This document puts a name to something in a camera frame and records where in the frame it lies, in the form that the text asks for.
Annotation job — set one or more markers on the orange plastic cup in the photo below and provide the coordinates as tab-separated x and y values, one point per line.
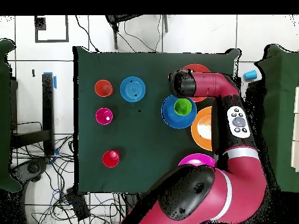
100	86

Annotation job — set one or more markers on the small ringed blue bowl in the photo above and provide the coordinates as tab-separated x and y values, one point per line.
130	89

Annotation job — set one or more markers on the large yellow-orange plastic bowl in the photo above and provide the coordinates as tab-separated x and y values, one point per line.
202	128

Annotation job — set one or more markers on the white box stack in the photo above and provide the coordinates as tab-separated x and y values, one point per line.
296	128

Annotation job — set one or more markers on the large pink plastic bowl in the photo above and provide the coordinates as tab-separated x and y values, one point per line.
197	161

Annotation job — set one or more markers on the black table frame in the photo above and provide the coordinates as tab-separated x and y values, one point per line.
48	105
254	93

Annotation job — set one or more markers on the black camera tripod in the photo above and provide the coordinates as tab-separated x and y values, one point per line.
115	35

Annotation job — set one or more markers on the green cloth side table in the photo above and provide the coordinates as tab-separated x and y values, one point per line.
280	93
5	116

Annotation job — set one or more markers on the magenta plastic cup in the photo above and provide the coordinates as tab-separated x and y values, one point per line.
101	114

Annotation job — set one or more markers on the large smooth blue bowl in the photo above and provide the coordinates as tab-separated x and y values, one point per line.
170	116

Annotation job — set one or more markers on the blue plastic cup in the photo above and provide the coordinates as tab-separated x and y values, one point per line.
250	75

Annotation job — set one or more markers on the red plastic cup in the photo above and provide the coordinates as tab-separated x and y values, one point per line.
108	161

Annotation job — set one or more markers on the black power strip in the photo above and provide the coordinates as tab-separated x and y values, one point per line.
78	205

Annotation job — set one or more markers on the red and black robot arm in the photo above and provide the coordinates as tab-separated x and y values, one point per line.
233	186

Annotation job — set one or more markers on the green plastic cup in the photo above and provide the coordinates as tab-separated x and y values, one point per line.
182	106

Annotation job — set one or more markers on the orange-red plastic bowl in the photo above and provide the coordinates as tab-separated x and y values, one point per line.
198	68

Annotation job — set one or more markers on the dark green tablecloth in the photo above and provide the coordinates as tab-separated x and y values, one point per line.
140	65

